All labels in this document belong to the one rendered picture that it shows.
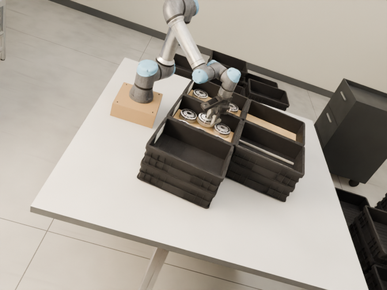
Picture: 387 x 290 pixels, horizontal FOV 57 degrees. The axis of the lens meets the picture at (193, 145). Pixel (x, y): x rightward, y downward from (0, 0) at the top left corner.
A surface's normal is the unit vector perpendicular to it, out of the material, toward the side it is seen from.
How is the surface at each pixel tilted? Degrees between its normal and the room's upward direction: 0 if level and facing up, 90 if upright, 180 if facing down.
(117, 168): 0
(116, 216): 0
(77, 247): 0
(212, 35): 90
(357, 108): 90
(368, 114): 90
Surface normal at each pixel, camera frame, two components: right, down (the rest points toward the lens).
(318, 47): -0.09, 0.59
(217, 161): 0.31, -0.75
